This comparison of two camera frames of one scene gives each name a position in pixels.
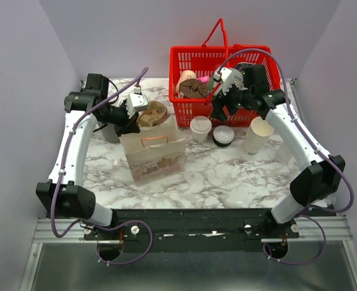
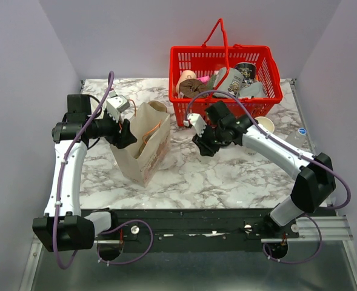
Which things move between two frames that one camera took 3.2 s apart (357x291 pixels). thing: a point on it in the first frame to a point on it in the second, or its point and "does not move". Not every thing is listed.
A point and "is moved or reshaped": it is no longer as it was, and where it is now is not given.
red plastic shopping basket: x=191 y=69 does not move
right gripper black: x=218 y=102 to x=205 y=149
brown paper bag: x=155 y=153 is moved or reshaped
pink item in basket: x=204 y=79 does not move
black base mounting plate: x=191 y=230 does not move
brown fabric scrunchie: x=193 y=88 does not move
